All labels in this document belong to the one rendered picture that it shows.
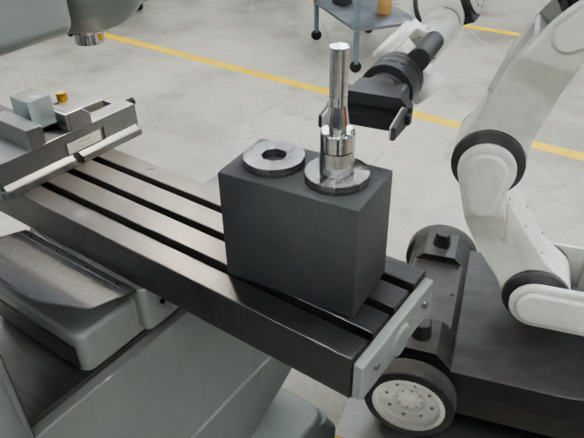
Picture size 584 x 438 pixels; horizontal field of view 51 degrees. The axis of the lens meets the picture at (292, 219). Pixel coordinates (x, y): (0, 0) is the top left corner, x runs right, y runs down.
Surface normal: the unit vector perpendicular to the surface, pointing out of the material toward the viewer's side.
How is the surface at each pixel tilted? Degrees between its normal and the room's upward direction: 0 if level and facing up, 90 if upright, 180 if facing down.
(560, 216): 0
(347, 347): 0
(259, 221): 90
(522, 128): 90
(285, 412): 0
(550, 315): 90
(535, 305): 90
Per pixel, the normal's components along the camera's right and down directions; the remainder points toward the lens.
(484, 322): -0.02, -0.82
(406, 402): -0.33, 0.55
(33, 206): -0.58, 0.47
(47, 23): 0.81, 0.32
